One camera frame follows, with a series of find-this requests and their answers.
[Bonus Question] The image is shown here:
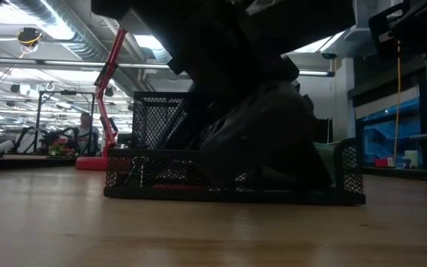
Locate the yellow hanging cable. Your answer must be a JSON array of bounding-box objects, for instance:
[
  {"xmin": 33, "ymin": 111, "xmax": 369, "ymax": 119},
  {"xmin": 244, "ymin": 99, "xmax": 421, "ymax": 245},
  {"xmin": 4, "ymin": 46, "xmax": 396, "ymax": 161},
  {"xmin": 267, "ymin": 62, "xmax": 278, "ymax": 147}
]
[{"xmin": 391, "ymin": 40, "xmax": 402, "ymax": 164}]

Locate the black round ceiling device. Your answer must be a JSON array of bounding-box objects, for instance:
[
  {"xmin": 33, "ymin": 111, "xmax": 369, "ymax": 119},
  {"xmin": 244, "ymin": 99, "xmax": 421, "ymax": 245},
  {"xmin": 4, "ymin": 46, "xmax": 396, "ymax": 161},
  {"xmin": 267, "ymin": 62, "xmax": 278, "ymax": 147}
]
[{"xmin": 16, "ymin": 27, "xmax": 44, "ymax": 47}]

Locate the red background machine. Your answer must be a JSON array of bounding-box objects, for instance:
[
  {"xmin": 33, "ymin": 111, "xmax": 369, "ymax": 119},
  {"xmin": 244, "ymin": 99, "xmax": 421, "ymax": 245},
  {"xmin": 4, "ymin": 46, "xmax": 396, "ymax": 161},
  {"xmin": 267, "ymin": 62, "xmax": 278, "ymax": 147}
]
[{"xmin": 48, "ymin": 135, "xmax": 77, "ymax": 156}]

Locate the person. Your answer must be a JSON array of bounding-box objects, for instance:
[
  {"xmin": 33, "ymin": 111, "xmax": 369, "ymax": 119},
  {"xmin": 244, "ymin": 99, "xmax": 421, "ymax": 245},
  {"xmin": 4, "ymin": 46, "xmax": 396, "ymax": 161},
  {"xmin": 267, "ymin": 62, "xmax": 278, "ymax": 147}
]
[{"xmin": 74, "ymin": 112, "xmax": 100, "ymax": 155}]

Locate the black rack frame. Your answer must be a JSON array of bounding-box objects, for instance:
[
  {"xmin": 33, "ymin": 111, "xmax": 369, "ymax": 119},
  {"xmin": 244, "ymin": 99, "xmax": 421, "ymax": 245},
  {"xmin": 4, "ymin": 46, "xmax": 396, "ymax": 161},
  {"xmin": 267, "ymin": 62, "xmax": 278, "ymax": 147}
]
[{"xmin": 33, "ymin": 90, "xmax": 96, "ymax": 155}]

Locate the silver spiral ventilation duct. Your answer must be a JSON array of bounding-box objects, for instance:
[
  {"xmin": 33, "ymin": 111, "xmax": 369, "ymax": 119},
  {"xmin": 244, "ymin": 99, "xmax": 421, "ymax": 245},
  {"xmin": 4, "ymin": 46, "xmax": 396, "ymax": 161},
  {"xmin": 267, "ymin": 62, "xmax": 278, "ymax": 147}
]
[{"xmin": 4, "ymin": 0, "xmax": 136, "ymax": 93}]

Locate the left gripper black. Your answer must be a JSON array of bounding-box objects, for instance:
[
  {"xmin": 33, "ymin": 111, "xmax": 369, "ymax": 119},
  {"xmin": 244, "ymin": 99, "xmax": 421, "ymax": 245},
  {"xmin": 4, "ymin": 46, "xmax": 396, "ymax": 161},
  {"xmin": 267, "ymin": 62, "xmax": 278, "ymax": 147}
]
[{"xmin": 168, "ymin": 22, "xmax": 333, "ymax": 192}]

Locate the red desk lamp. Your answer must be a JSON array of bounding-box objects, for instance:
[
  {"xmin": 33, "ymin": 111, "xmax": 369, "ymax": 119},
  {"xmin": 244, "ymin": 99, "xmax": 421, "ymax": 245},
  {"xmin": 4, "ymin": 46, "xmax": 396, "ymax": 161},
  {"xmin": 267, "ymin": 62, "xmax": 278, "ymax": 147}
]
[{"xmin": 75, "ymin": 27, "xmax": 129, "ymax": 171}]

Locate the small red object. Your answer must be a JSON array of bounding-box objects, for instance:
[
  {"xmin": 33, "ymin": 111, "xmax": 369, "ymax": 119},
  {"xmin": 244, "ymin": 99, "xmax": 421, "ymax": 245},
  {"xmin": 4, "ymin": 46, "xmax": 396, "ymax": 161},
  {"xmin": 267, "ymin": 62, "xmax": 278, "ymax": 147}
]
[{"xmin": 152, "ymin": 183, "xmax": 207, "ymax": 191}]

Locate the background wooden workbench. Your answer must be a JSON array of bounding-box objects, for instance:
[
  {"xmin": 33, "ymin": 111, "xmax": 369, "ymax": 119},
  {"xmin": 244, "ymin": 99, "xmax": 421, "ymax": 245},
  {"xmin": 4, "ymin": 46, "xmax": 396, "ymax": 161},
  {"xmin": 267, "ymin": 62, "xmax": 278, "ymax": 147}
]
[{"xmin": 0, "ymin": 154, "xmax": 77, "ymax": 174}]

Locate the black mesh desk organizer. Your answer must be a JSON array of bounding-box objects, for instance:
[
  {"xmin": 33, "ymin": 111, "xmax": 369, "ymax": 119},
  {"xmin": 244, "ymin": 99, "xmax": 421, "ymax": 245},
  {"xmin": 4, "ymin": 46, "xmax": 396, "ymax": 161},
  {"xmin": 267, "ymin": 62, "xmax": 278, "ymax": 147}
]
[{"xmin": 103, "ymin": 91, "xmax": 366, "ymax": 206}]

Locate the large black binder clip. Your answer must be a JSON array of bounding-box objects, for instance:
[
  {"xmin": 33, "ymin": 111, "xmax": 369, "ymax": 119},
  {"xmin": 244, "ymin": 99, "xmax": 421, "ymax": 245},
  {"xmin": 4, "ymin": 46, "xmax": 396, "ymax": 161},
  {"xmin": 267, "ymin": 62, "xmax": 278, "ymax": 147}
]
[{"xmin": 124, "ymin": 155, "xmax": 151, "ymax": 186}]

